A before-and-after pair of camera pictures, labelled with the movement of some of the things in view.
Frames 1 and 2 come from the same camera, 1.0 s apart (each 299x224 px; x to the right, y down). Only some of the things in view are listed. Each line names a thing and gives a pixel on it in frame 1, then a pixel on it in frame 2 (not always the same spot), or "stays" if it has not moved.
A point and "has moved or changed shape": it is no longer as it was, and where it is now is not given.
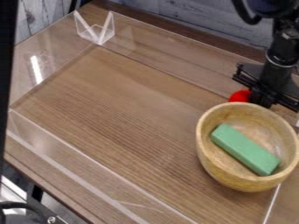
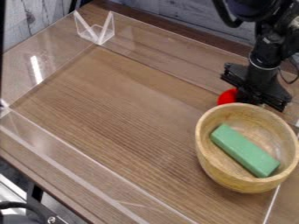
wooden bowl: [247, 145] stays
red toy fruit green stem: [240, 95] has moved or changed shape
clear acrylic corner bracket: [96, 33] stays
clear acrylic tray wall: [72, 182] stays
